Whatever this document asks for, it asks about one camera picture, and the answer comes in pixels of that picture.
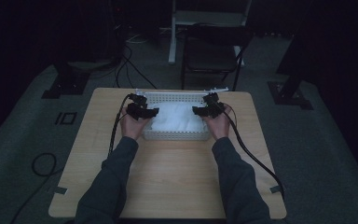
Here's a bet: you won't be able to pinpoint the white perforated plastic basket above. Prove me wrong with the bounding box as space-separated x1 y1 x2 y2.
140 90 214 142

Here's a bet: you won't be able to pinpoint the person's right hand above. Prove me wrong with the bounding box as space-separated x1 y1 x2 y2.
205 104 233 141

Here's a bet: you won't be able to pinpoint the grey tape piece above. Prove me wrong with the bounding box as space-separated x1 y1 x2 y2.
268 184 285 194
53 185 68 196

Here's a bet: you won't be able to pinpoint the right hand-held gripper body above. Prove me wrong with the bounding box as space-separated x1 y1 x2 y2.
202 87 229 119

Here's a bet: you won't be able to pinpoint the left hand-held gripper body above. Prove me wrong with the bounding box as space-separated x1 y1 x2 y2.
125 88 152 121

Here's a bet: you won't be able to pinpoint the black folding chair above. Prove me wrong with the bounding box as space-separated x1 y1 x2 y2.
180 22 255 92

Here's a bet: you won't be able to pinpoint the hand-held gripper cable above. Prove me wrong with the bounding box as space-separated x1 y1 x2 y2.
10 93 132 224
221 103 286 201

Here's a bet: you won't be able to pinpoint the black stand base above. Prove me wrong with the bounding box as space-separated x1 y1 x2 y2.
41 61 91 100
267 0 315 111

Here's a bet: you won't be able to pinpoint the black floor cables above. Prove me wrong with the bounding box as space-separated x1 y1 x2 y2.
113 45 158 91

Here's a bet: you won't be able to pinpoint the white cloth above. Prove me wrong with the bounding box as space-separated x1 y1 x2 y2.
150 102 208 133

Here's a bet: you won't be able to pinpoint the left hand-held gripper cable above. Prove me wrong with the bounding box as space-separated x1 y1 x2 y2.
10 93 132 224

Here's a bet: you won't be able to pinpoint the right hand-held gripper cable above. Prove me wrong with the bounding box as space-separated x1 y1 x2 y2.
221 103 286 201

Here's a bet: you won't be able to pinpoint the white metal table frame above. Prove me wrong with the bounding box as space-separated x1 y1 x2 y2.
168 0 254 67

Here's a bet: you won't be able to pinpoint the person's left hand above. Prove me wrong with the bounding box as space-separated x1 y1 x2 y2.
119 106 150 140

